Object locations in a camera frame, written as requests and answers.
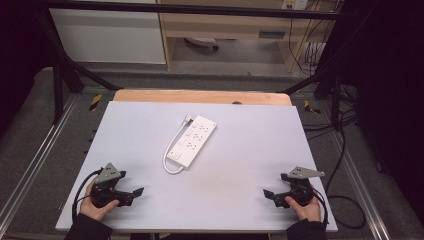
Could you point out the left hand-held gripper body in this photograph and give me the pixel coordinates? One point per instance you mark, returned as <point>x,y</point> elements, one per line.
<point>106,186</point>

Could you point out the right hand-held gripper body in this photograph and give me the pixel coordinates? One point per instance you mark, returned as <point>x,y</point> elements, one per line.
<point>300,186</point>

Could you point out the person's right hand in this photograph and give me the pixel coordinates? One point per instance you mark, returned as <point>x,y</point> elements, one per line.
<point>305,210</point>

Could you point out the person's left hand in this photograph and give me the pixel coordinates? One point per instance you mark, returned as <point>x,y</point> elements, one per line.
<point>96,210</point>

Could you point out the white power strip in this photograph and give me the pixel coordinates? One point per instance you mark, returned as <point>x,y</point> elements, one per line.
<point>193,141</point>

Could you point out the yellow black tape marker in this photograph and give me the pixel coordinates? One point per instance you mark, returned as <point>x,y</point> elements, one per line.
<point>310,107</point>
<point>95,102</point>

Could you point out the white power plug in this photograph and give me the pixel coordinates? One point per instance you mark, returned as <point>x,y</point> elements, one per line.
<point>188,118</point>

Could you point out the wooden table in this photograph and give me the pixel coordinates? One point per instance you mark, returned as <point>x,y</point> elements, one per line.
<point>200,97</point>

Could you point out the white cabinet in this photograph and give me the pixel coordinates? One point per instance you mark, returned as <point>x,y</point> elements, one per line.
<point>110,33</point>

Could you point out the office chair base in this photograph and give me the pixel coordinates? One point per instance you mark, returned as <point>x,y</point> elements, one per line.
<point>202,42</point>

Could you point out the light wooden desk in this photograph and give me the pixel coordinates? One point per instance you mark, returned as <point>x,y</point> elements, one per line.
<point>230,30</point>

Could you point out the aluminium floor rail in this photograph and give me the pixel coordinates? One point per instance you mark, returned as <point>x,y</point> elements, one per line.
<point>361,186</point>
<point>36,156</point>

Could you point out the black metal frame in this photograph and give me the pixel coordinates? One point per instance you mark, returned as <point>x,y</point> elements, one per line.
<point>60,83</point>

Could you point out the white wall socket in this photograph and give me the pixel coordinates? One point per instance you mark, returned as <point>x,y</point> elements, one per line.
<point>294,4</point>

